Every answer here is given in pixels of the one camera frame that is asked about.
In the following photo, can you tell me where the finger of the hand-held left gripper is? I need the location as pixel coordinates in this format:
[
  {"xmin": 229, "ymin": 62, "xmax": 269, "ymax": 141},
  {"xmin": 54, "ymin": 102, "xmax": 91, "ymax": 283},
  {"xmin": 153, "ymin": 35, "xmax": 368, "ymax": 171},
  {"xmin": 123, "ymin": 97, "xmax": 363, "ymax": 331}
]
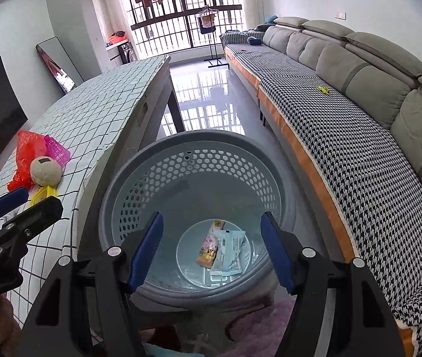
[
  {"xmin": 0, "ymin": 187, "xmax": 29, "ymax": 227},
  {"xmin": 0, "ymin": 195, "xmax": 64, "ymax": 253}
]

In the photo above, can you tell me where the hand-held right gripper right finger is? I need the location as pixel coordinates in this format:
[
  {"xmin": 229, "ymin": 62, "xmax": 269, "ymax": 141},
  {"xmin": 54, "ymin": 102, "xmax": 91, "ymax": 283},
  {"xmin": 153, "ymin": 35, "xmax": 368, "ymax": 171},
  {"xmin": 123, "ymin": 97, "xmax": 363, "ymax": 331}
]
[{"xmin": 260, "ymin": 211, "xmax": 407, "ymax": 357}]

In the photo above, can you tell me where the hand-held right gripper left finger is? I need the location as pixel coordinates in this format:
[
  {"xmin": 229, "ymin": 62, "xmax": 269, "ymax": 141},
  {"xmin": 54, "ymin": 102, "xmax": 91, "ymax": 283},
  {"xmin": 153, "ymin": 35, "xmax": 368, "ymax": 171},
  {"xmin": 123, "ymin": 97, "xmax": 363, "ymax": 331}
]
[{"xmin": 17, "ymin": 211, "xmax": 165, "ymax": 357}]

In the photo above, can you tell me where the yellow plastic piece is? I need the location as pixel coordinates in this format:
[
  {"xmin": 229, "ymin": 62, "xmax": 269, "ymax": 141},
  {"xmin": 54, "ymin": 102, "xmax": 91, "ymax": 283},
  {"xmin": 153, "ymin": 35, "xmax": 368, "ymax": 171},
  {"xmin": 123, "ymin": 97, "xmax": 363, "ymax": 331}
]
[{"xmin": 29, "ymin": 185, "xmax": 58, "ymax": 207}]

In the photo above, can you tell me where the beige round ball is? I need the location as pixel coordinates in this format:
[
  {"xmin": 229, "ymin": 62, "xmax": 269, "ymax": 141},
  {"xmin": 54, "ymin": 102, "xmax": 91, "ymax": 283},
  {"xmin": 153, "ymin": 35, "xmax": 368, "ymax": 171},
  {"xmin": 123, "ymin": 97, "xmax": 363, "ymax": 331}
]
[{"xmin": 30, "ymin": 155, "xmax": 63, "ymax": 187}]

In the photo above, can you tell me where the pink plastic mesh shuttlecock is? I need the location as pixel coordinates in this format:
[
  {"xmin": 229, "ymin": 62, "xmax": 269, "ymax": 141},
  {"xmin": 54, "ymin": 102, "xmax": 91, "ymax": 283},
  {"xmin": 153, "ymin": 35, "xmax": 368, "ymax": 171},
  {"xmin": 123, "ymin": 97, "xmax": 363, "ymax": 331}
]
[{"xmin": 43, "ymin": 135, "xmax": 71, "ymax": 168}]

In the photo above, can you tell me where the grey perforated plastic basket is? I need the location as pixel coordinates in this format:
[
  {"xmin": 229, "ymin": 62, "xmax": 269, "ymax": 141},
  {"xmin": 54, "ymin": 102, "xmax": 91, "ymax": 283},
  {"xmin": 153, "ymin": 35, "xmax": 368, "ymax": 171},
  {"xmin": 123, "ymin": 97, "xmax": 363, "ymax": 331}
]
[{"xmin": 97, "ymin": 130, "xmax": 299, "ymax": 306}]

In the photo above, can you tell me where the person's left hand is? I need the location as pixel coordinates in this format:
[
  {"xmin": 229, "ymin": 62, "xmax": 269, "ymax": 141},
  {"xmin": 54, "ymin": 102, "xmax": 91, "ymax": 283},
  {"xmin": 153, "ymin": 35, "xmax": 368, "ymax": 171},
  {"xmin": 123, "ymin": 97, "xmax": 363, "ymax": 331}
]
[{"xmin": 0, "ymin": 297, "xmax": 23, "ymax": 343}]

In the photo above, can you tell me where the white blue packet wrapper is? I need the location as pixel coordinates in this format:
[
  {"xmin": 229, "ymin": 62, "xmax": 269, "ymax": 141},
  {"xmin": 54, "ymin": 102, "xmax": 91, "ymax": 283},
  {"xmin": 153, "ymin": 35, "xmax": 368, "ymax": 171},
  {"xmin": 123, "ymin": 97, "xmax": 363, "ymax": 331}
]
[{"xmin": 209, "ymin": 228, "xmax": 247, "ymax": 276}]

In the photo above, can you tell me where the red plastic bag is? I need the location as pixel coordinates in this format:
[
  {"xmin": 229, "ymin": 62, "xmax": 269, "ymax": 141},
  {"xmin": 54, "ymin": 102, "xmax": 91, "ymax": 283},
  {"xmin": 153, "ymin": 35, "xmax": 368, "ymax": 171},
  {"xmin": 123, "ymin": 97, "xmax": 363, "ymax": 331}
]
[{"xmin": 7, "ymin": 131, "xmax": 48, "ymax": 192}]

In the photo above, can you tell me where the orange pink snack wrapper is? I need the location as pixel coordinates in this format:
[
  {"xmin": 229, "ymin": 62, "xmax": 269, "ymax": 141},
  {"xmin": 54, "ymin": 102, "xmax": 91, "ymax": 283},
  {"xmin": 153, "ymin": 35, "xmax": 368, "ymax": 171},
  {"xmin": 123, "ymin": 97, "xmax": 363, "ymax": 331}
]
[{"xmin": 195, "ymin": 219, "xmax": 226, "ymax": 268}]

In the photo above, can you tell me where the purple fluffy cloth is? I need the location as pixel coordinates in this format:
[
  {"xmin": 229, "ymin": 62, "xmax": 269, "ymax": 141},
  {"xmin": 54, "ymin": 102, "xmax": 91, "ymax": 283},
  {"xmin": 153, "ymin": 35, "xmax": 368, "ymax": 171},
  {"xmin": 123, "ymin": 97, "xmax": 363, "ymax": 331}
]
[{"xmin": 226, "ymin": 299, "xmax": 297, "ymax": 357}]

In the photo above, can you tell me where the white checked tablecloth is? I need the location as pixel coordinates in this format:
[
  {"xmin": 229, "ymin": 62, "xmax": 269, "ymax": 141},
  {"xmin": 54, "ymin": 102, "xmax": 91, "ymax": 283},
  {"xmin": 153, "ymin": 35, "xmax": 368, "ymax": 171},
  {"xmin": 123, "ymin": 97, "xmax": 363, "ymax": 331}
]
[{"xmin": 0, "ymin": 55, "xmax": 172, "ymax": 328}]

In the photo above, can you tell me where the leaning floor mirror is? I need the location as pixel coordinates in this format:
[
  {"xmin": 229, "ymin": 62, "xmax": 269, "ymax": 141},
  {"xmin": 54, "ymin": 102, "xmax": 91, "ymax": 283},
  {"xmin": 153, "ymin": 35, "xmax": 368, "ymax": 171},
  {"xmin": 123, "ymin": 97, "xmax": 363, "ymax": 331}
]
[{"xmin": 35, "ymin": 37, "xmax": 84, "ymax": 95}]

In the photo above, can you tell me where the washing machine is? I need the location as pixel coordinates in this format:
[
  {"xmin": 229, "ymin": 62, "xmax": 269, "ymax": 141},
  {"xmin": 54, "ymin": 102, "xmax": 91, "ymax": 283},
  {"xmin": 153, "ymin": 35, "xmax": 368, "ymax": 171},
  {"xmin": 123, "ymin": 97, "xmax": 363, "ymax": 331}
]
[{"xmin": 120, "ymin": 41, "xmax": 139, "ymax": 64}]

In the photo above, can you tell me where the grey sofa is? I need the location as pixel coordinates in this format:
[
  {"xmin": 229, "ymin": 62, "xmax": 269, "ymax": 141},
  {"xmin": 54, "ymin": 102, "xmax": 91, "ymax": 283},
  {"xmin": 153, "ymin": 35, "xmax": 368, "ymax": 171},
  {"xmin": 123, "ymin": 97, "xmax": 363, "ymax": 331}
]
[{"xmin": 220, "ymin": 17, "xmax": 422, "ymax": 357}]

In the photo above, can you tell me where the black clothes stand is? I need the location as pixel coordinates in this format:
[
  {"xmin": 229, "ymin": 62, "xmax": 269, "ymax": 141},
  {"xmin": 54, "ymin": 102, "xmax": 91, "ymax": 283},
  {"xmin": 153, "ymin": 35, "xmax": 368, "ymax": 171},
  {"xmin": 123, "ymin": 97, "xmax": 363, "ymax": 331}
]
[{"xmin": 196, "ymin": 4, "xmax": 243, "ymax": 68}]

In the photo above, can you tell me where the black window grille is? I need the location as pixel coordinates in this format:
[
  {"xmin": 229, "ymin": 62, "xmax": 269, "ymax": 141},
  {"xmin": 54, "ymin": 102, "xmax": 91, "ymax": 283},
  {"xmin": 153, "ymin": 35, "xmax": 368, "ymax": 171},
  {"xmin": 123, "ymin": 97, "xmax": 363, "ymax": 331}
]
[{"xmin": 118, "ymin": 0, "xmax": 243, "ymax": 51}]

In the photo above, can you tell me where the garment on hanger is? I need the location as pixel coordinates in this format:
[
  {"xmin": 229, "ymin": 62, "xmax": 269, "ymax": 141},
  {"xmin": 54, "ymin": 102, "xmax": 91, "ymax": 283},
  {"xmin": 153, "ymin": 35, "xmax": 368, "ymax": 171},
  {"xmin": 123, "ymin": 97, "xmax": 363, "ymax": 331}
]
[{"xmin": 200, "ymin": 11, "xmax": 216, "ymax": 32}]

